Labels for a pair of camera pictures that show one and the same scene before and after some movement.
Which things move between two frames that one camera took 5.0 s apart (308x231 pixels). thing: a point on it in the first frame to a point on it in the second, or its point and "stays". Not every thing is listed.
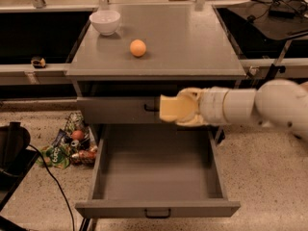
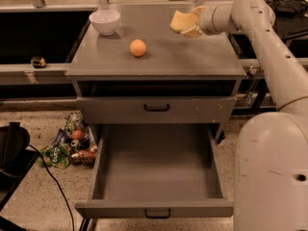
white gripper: [212, 106] to [207, 20]
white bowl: [105, 21] stays
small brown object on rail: [38, 62] stays
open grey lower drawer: [158, 171] stays
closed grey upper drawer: [122, 110] stays
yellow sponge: [173, 109] to [182, 22]
